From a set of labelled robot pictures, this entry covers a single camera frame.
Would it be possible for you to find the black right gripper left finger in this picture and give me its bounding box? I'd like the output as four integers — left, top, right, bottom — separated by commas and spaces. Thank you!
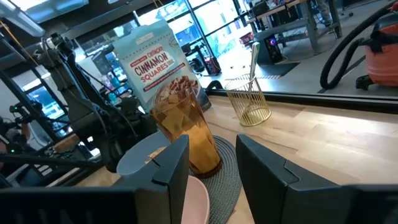
113, 134, 190, 224

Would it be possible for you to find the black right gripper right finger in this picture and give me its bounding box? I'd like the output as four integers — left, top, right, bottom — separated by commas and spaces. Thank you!
235, 134, 352, 224

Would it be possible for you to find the blue bowl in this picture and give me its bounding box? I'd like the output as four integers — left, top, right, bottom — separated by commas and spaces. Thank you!
116, 130, 175, 178

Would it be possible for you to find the pink plate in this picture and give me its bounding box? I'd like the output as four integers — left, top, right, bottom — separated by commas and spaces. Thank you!
181, 175, 211, 224

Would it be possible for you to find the amber ribbed tumbler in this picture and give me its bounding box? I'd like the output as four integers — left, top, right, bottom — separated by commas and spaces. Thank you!
149, 88, 223, 179

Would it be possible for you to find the cinnamon squares cereal box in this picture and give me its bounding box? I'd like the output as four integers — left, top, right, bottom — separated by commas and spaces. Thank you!
112, 19, 213, 113

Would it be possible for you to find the grey round woven placemat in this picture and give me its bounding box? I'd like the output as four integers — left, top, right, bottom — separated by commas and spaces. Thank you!
189, 135, 243, 224

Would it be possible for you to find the dark hazard-striped floor mat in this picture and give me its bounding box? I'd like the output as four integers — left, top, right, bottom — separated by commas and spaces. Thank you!
257, 61, 300, 79

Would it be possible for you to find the computer tower with coloured lights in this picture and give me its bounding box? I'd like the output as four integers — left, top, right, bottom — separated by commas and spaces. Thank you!
263, 34, 284, 65

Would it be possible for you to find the ceiling light panel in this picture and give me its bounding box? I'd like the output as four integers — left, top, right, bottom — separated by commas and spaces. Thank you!
0, 0, 47, 38

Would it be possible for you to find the orange shop vacuum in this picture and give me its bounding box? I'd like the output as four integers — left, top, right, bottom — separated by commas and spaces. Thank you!
356, 12, 398, 88
319, 1, 398, 91

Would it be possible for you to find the wooden workbench with metal legs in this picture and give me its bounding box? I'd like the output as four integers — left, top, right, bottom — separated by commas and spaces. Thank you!
245, 0, 343, 65

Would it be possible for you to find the gold wire utensil holder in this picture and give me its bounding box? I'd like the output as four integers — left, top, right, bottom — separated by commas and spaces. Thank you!
224, 73, 272, 128

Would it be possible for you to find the spoon with light blue handle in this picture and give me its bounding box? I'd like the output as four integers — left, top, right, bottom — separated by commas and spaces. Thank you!
244, 42, 261, 122

